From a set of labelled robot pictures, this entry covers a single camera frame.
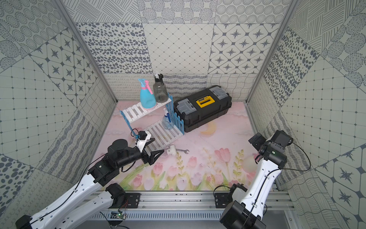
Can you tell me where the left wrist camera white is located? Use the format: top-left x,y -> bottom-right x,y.
136,131 -> 151,153

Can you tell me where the silver wrench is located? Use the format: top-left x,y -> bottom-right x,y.
176,149 -> 189,154

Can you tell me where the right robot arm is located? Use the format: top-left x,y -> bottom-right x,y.
219,130 -> 293,229

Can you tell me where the dark smoky spray bottle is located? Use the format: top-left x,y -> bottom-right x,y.
153,74 -> 169,103

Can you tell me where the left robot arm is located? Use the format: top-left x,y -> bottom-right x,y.
15,138 -> 164,229

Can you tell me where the black toolbox yellow handle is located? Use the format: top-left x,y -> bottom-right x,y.
173,85 -> 232,133

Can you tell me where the small circuit board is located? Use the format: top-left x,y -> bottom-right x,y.
111,211 -> 126,220

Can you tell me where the white plastic pipe fitting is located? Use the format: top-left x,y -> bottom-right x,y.
166,145 -> 177,156

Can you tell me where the teal pink spray bottle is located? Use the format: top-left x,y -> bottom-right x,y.
138,79 -> 157,110

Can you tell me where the blue white slatted shelf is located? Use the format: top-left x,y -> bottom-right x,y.
118,96 -> 185,153

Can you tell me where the clear spray bottle blue nozzle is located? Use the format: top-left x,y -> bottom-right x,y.
162,108 -> 174,130

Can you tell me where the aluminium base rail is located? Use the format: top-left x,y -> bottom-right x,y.
94,190 -> 295,221

